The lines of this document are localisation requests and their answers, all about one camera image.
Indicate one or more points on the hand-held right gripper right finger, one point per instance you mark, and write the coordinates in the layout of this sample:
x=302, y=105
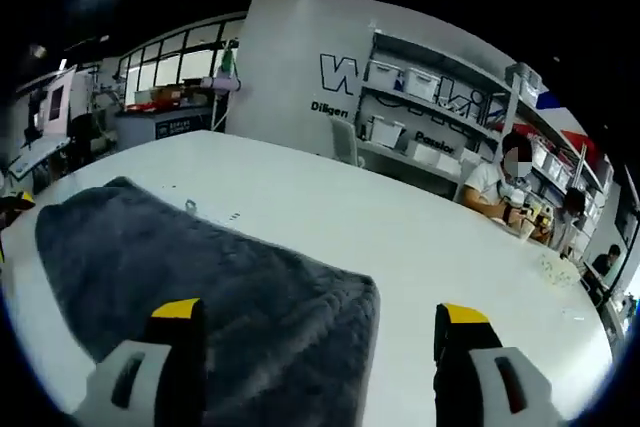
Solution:
x=457, y=377

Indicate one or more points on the clear lidded storage box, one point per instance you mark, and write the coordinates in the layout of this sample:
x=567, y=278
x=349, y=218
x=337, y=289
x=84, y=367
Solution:
x=524, y=79

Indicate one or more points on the red cloth pile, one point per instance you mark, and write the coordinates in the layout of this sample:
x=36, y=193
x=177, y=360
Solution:
x=145, y=105

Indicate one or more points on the group of white storage boxes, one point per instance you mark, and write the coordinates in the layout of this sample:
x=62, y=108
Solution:
x=420, y=82

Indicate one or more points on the white stand pole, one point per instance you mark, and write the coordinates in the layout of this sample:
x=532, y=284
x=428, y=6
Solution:
x=218, y=112

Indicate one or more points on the cardboard box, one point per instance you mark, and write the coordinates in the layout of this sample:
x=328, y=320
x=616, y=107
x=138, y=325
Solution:
x=170, y=93

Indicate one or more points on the dark grey counter cabinet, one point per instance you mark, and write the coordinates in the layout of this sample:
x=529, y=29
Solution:
x=160, y=129

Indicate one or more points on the white table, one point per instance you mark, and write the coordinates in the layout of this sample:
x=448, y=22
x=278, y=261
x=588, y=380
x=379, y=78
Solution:
x=400, y=247

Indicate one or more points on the lilac rolled mat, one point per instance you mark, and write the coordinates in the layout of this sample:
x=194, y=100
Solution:
x=220, y=84

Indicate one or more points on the dark grey towel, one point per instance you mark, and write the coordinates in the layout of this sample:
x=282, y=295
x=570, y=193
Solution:
x=200, y=287

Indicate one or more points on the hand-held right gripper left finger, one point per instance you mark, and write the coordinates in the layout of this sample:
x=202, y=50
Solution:
x=182, y=372

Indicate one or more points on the grey metal shelving unit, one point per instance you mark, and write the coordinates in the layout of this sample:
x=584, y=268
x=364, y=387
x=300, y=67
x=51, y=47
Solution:
x=500, y=112

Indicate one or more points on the green hanging cloth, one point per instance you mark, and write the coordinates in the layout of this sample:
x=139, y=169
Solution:
x=229, y=59

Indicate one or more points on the black-framed glass partition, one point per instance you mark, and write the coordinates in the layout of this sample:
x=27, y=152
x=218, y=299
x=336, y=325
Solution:
x=165, y=57

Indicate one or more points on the grey mesh chair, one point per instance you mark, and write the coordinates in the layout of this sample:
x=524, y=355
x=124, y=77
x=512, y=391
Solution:
x=345, y=142

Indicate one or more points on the white equipment desk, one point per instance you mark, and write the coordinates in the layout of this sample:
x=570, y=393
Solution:
x=35, y=157

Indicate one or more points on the white paper scraps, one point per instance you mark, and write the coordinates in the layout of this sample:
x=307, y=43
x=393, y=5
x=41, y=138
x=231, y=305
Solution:
x=560, y=269

